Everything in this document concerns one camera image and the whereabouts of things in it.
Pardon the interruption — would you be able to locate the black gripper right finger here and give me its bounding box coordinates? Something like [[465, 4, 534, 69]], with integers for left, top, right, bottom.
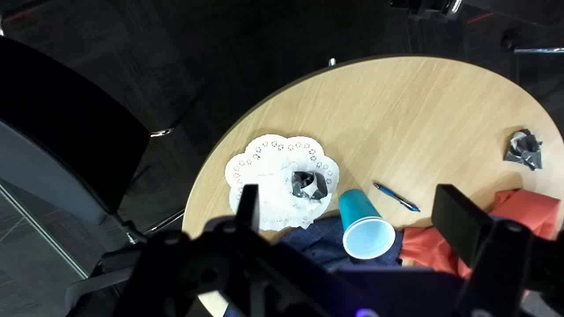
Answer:
[[432, 184, 497, 275]]

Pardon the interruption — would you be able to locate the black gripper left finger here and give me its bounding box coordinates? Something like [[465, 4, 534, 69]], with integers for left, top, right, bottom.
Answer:
[[236, 185, 259, 231]]

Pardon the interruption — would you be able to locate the blue plastic cup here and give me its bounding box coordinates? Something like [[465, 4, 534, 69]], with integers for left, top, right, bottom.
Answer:
[[338, 191, 395, 261]]

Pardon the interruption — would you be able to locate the orange red cloth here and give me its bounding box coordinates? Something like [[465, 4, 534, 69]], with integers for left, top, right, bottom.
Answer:
[[400, 191, 560, 279]]

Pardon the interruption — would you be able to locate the white paper doily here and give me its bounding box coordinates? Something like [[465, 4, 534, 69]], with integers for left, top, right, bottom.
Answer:
[[224, 134, 340, 231]]

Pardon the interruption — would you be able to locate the black binder clip on doily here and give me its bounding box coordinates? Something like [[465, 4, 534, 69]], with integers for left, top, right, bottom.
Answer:
[[291, 171, 328, 199]]

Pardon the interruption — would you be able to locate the navy blue cloth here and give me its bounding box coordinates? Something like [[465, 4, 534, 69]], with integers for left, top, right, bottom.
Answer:
[[278, 217, 402, 272]]

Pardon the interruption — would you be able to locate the black binder clip near edge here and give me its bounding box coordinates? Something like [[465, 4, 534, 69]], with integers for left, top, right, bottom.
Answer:
[[504, 129, 543, 171]]

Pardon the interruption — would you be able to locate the round wooden table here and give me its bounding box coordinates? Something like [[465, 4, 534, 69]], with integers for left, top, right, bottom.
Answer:
[[183, 57, 564, 236]]

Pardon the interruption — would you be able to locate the black office chair far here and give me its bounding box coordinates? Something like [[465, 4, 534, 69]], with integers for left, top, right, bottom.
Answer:
[[0, 0, 201, 231]]

